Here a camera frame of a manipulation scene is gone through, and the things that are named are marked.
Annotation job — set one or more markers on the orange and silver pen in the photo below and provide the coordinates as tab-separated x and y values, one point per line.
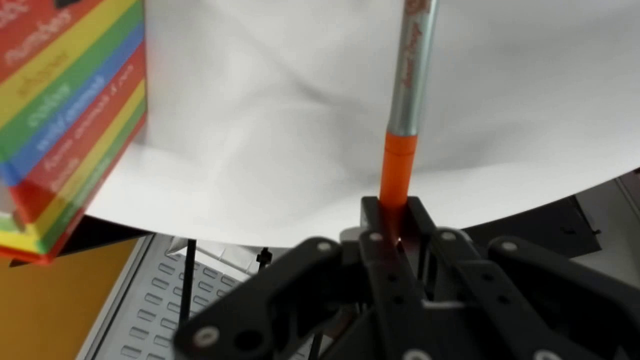
417	32

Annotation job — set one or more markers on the round white table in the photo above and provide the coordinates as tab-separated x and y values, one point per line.
266	116

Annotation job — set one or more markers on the red colourful card box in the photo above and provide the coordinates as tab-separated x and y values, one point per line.
72	96

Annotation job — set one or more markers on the white perforated panel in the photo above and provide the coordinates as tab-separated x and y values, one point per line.
143	311

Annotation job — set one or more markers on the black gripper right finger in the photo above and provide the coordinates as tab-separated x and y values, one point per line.
539	304

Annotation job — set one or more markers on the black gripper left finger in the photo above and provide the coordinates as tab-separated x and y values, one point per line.
364	295

